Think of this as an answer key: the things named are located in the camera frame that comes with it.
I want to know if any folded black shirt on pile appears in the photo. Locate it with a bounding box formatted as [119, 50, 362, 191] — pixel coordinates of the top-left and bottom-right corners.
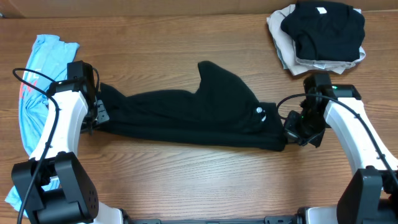
[280, 1, 365, 62]

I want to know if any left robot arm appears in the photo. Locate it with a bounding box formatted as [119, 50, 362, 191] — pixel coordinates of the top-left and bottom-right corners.
[11, 61, 129, 224]

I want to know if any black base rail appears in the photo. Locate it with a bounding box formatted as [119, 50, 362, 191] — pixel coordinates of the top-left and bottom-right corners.
[124, 215, 305, 224]

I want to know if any folded beige garment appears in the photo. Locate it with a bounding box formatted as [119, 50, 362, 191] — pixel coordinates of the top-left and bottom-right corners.
[267, 4, 366, 76]

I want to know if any light blue cloth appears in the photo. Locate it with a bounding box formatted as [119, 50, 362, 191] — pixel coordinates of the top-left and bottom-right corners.
[4, 34, 80, 218]

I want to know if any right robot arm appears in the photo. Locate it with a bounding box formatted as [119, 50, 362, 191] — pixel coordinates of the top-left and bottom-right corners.
[284, 73, 397, 223]

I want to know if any black t-shirt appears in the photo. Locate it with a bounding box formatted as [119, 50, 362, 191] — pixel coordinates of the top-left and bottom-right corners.
[99, 61, 286, 151]

